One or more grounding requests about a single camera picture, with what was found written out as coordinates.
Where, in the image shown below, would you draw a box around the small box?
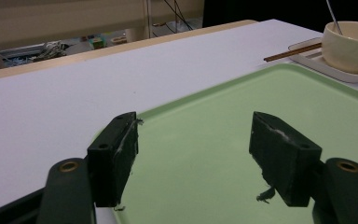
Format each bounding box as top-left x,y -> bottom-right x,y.
89,35 -> 107,50

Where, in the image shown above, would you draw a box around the metal spoon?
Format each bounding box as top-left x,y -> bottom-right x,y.
324,0 -> 344,35

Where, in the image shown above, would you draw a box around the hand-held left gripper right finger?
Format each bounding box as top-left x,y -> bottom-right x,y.
248,110 -> 323,208

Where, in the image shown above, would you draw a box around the green plastic tray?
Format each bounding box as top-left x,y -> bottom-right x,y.
94,63 -> 358,224

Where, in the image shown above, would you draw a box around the hanging black cables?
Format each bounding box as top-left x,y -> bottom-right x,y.
162,0 -> 196,33

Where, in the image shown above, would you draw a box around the tangled cable bundle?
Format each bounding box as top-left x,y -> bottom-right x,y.
0,40 -> 71,68

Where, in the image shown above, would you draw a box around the black curtain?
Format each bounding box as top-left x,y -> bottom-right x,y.
202,0 -> 358,34

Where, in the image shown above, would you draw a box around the light wooden desk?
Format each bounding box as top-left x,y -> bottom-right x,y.
0,0 -> 205,52

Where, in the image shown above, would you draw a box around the brown wooden chopstick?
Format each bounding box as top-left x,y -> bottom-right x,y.
263,42 -> 323,63
263,43 -> 323,63

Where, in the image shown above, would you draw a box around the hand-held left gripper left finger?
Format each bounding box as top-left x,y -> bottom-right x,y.
87,111 -> 140,208

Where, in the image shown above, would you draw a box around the cream ceramic bowl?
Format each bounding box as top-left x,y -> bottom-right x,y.
321,21 -> 358,75

